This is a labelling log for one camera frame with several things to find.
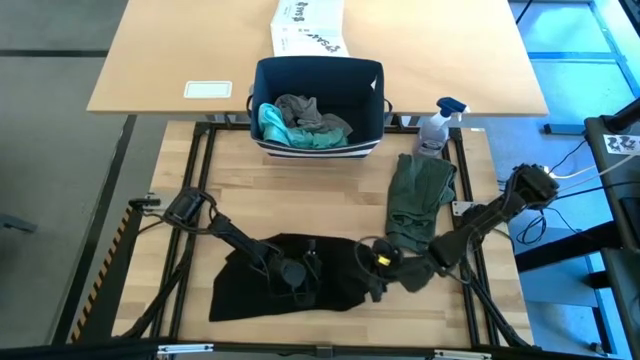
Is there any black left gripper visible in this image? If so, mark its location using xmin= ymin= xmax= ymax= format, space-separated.
xmin=264 ymin=238 xmax=324 ymax=307

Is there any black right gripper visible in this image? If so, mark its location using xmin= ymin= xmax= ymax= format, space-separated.
xmin=368 ymin=238 xmax=437 ymax=304

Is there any black garment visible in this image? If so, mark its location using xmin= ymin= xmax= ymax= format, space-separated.
xmin=208 ymin=232 xmax=401 ymax=324

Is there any dark green button shirt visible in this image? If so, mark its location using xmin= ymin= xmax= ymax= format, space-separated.
xmin=384 ymin=152 xmax=459 ymax=254

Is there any navy white-striped fabric bin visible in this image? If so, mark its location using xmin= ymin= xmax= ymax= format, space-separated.
xmin=246 ymin=54 xmax=394 ymax=161

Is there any teal garment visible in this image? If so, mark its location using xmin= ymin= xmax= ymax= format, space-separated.
xmin=257 ymin=102 xmax=350 ymax=150

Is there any grey garment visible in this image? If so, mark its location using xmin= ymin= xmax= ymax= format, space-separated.
xmin=273 ymin=93 xmax=354 ymax=137

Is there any clear spray bottle blue trigger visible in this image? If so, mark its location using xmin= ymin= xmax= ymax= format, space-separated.
xmin=412 ymin=96 xmax=470 ymax=160

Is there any black cart crossbar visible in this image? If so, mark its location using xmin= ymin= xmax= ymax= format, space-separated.
xmin=514 ymin=219 xmax=626 ymax=274

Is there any white rectangular plate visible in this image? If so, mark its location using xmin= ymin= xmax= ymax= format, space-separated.
xmin=183 ymin=80 xmax=234 ymax=100

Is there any black floor beam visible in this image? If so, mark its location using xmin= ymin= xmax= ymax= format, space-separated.
xmin=52 ymin=115 xmax=137 ymax=346

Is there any yellow black hazard tape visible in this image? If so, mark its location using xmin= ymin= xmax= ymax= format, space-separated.
xmin=69 ymin=219 xmax=126 ymax=344

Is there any white printed cardboard box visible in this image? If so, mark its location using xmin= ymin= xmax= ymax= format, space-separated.
xmin=270 ymin=0 xmax=351 ymax=57

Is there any light wooden desk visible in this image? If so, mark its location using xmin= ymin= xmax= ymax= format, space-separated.
xmin=85 ymin=0 xmax=550 ymax=117

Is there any black equipment cart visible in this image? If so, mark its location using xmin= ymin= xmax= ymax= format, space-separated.
xmin=583 ymin=97 xmax=640 ymax=360

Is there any white printed sticker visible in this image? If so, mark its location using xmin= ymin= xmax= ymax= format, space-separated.
xmin=602 ymin=133 xmax=640 ymax=155

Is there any silver metal bracket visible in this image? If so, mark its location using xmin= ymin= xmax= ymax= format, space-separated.
xmin=433 ymin=349 xmax=494 ymax=360
xmin=157 ymin=343 xmax=215 ymax=357

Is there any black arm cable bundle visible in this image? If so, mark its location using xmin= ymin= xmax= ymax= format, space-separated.
xmin=119 ymin=227 xmax=199 ymax=341
xmin=459 ymin=264 xmax=534 ymax=350

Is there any black floor cable tangle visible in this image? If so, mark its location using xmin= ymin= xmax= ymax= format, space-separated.
xmin=514 ymin=207 xmax=551 ymax=247

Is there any white cable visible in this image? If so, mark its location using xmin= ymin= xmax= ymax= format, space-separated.
xmin=549 ymin=152 xmax=640 ymax=181

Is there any black power cable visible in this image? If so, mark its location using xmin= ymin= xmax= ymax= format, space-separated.
xmin=554 ymin=179 xmax=640 ymax=201

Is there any black edge rail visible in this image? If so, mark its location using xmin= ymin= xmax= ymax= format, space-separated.
xmin=0 ymin=338 xmax=640 ymax=360

